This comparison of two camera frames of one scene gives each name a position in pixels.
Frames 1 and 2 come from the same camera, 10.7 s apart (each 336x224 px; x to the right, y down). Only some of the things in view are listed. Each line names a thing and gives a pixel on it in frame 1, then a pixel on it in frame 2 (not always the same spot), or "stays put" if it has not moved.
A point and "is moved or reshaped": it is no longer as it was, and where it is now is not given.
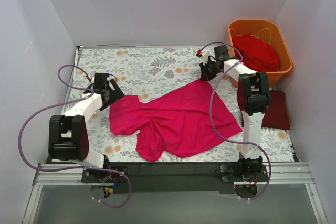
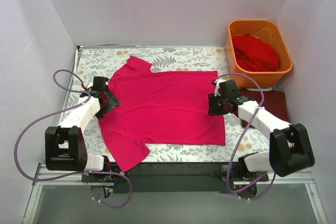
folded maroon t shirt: x=276 y=115 stays put
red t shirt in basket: x=255 y=54 stays put
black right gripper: x=206 y=69 to x=213 y=105
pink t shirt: x=180 y=125 is moved or reshaped
